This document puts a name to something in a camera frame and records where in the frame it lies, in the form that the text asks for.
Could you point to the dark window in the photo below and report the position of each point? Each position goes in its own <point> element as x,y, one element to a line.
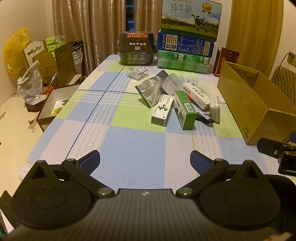
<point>130,14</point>

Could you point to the white shallow box brown sides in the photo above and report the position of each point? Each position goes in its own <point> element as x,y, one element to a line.
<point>48,109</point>

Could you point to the beige curtain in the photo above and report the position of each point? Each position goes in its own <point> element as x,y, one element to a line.
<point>90,30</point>

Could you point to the checkered tablecloth desktop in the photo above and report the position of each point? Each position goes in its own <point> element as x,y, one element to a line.
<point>129,143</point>

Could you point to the green shrink-wrapped drink pack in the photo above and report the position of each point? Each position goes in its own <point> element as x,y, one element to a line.
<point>180,61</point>

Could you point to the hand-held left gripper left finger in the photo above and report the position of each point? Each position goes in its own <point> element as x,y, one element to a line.
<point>89,162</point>

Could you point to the brown cardboard box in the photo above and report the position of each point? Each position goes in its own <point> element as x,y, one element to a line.
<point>249,104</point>

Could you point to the silver foil pouch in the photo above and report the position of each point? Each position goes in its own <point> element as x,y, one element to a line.
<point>150,90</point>

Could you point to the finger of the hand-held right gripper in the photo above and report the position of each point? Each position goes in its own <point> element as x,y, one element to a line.
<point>268,146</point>

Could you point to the yellow plastic bag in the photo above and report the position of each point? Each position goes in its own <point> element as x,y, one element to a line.
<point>16,51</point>

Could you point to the dark red tray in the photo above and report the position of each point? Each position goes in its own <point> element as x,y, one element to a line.
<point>33,107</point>

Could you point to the white chair back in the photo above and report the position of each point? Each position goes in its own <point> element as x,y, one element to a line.
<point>34,48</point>

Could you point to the green medicine box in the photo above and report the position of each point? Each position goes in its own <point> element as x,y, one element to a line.
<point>185,111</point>

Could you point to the open brown cardboard carton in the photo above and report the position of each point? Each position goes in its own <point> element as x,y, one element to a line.
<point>62,62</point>

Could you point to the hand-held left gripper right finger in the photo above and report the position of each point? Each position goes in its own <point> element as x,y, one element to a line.
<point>200,162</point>

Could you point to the blue carton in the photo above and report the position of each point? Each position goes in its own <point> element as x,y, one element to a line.
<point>185,44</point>

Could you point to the white box with plant print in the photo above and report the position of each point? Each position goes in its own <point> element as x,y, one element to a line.
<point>161,109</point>

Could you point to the white power adapter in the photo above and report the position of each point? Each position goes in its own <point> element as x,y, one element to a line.
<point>215,109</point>

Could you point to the beige double wall socket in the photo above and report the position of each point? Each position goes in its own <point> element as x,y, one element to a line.
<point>292,58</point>

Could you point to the green tissue pack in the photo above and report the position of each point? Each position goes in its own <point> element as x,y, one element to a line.
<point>51,48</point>
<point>55,39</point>

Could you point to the white medicine box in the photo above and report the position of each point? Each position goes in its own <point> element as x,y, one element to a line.
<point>196,93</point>

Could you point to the small clear plastic package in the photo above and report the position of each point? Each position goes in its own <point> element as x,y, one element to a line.
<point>138,73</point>

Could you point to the printed plastic bag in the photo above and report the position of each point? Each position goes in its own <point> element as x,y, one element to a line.
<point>31,81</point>

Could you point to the golden curtain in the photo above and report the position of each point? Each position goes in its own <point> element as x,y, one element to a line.
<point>254,30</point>

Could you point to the cow print milk carton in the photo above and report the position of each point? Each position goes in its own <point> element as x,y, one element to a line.
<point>189,18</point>

